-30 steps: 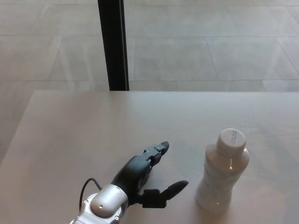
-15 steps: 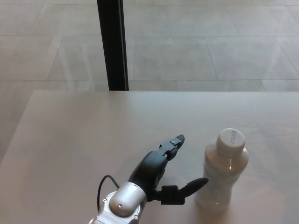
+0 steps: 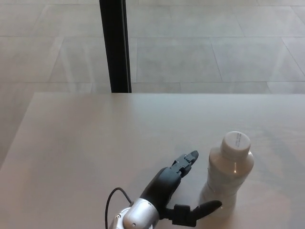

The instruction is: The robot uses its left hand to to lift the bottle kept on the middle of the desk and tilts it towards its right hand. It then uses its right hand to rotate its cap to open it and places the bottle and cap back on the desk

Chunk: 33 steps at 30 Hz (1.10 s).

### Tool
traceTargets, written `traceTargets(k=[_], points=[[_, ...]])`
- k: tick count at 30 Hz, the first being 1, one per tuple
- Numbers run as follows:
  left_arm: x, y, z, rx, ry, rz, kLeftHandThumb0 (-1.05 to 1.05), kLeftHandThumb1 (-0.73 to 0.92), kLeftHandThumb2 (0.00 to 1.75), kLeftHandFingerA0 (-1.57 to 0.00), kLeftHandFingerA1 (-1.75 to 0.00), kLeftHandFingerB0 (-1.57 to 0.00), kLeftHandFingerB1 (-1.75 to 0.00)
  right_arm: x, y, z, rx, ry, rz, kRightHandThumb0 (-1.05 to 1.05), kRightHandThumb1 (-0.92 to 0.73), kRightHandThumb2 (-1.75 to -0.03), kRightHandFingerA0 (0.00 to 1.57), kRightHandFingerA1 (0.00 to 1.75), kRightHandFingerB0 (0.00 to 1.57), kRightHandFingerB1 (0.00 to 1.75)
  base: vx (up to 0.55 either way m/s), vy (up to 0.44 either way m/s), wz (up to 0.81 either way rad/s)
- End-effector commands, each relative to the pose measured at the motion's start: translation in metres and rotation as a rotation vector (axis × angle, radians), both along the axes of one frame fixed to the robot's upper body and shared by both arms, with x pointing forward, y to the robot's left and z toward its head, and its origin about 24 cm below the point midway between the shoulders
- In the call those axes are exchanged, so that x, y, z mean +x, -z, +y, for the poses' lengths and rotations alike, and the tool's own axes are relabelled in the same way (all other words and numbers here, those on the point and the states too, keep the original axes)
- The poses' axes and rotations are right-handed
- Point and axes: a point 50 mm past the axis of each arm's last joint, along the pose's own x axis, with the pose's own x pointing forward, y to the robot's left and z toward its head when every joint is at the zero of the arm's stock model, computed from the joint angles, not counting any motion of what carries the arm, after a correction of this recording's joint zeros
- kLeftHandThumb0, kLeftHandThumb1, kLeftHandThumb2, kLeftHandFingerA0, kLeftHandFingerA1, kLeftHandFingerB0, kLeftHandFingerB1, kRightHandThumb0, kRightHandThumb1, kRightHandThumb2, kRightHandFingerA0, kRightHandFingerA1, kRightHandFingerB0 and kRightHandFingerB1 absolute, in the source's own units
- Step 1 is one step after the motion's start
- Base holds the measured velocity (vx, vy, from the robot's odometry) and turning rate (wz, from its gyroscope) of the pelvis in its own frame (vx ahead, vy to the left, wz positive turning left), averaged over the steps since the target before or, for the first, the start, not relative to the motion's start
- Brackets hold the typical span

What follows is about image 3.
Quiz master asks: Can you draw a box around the white screw cap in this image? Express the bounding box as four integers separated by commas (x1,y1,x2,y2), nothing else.
221,131,252,158

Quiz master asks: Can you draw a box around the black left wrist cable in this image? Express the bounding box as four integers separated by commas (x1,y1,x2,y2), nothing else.
105,187,134,229

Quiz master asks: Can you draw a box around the white plastic bottle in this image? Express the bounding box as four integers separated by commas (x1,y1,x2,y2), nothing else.
199,145,255,214

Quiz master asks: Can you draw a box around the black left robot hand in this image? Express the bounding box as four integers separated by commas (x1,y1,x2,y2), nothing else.
139,150,223,227

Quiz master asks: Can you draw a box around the black vertical window post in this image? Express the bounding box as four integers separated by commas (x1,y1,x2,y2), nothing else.
99,0,132,94

